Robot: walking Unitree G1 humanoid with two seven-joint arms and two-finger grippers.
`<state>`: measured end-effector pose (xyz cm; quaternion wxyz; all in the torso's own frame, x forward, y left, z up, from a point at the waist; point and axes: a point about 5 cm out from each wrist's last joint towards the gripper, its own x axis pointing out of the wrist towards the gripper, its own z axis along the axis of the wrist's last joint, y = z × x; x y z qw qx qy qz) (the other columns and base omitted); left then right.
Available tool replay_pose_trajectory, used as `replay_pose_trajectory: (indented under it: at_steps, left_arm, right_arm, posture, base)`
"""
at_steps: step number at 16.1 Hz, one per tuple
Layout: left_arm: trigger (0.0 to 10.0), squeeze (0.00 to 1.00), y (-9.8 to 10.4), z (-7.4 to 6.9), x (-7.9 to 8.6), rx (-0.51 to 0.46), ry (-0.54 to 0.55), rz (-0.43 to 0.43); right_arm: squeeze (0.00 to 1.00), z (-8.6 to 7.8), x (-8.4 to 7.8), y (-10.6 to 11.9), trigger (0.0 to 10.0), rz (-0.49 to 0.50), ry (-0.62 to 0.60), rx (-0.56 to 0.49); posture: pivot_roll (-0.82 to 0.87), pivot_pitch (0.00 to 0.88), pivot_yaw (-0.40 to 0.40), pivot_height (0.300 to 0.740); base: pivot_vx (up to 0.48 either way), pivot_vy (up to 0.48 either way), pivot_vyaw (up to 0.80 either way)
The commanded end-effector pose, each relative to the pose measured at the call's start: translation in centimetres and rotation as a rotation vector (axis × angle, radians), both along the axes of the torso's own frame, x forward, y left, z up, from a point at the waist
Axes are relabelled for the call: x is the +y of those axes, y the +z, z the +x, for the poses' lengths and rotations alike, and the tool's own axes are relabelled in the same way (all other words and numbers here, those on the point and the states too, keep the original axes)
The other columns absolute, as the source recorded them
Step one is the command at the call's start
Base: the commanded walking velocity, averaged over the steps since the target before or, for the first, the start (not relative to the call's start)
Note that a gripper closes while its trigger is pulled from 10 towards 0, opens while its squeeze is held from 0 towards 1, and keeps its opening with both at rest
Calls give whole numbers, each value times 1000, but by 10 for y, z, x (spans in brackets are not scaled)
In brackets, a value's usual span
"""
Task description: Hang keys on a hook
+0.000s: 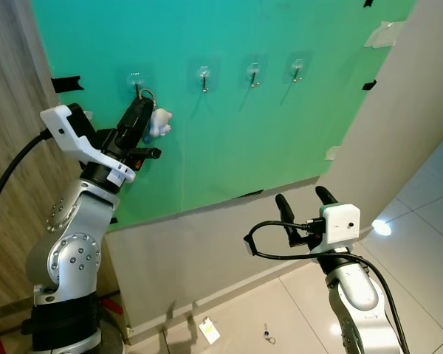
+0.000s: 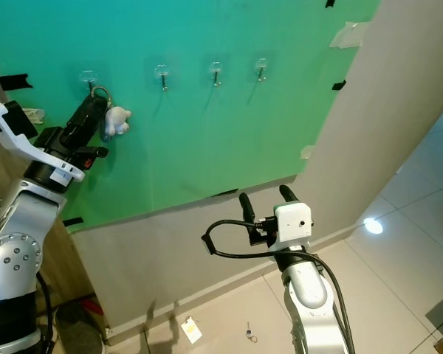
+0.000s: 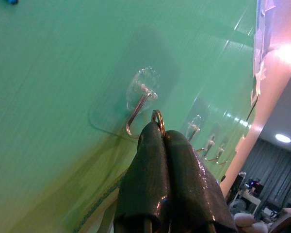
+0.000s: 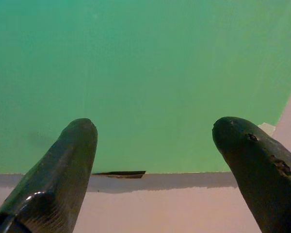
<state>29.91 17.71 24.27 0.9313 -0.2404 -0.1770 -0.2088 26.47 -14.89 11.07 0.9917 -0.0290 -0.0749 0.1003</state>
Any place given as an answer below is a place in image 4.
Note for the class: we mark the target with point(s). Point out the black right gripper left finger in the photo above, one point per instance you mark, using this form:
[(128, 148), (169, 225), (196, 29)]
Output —
[(53, 174)]

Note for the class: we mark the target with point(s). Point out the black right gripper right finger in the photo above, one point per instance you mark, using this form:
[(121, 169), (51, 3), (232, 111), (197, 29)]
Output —
[(262, 170)]

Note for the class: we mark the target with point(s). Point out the beige masking tape piece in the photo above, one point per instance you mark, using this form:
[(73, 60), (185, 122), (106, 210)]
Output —
[(268, 128)]

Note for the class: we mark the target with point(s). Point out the green board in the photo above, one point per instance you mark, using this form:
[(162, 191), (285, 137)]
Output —
[(135, 85)]

